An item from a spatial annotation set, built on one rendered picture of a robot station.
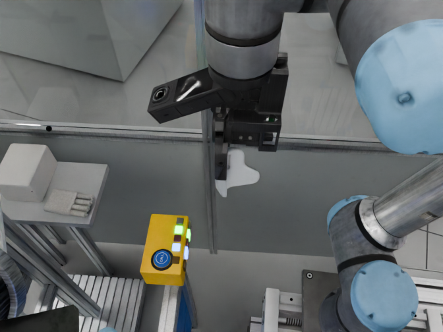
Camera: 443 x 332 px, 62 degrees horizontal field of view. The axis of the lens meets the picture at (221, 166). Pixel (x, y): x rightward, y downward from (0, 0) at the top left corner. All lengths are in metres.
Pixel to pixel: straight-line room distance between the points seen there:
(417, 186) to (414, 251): 1.65
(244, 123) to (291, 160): 0.89
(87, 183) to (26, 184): 0.19
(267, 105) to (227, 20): 0.13
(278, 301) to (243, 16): 0.77
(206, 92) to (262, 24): 0.11
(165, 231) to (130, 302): 1.04
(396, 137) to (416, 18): 0.07
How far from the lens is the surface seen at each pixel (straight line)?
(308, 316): 0.94
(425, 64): 0.23
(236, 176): 0.49
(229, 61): 0.37
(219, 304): 2.00
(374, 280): 0.75
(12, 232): 1.22
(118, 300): 1.99
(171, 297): 1.13
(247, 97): 0.43
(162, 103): 0.45
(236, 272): 2.05
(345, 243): 0.80
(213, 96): 0.42
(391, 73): 0.23
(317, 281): 0.97
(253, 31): 0.35
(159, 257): 0.93
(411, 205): 0.72
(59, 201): 1.33
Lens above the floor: 1.93
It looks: 55 degrees down
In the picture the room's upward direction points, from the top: straight up
